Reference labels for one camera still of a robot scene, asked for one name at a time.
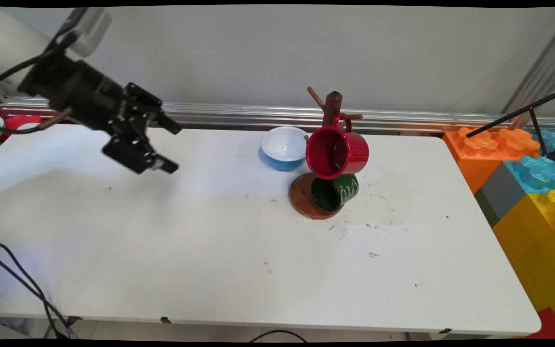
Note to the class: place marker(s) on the green ceramic mug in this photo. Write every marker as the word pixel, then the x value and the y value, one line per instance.
pixel 340 192

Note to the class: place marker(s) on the aluminium rail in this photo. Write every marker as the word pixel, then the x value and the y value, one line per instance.
pixel 258 114

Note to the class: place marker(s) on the orange giant building block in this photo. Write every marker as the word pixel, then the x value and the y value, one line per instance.
pixel 475 159

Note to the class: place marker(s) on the blue bowl with white inside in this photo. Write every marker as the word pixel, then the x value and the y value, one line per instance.
pixel 283 144

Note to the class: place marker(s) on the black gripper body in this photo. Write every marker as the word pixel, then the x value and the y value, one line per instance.
pixel 77 94

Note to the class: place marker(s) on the red giant building block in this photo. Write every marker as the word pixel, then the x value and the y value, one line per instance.
pixel 549 327

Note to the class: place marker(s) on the slanted aluminium post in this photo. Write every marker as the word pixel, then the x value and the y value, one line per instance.
pixel 542 62

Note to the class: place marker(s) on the yellow giant building block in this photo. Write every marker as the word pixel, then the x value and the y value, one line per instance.
pixel 533 250

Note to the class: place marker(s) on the blue giant building block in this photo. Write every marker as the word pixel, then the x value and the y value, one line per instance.
pixel 537 176

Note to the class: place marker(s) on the red ceramic mug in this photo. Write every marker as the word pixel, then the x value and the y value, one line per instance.
pixel 337 152

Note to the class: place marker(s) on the red plastic object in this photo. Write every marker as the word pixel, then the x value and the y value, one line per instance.
pixel 17 120

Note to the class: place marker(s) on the black tripod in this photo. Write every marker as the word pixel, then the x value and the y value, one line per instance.
pixel 533 118

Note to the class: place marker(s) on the brown wooden mug tree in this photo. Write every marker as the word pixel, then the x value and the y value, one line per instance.
pixel 332 103

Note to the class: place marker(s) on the grey giant building block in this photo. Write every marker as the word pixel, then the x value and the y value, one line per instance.
pixel 504 190

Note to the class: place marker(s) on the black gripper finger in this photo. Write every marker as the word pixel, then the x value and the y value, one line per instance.
pixel 150 106
pixel 135 154

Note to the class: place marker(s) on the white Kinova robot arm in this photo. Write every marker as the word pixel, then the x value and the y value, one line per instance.
pixel 3 41

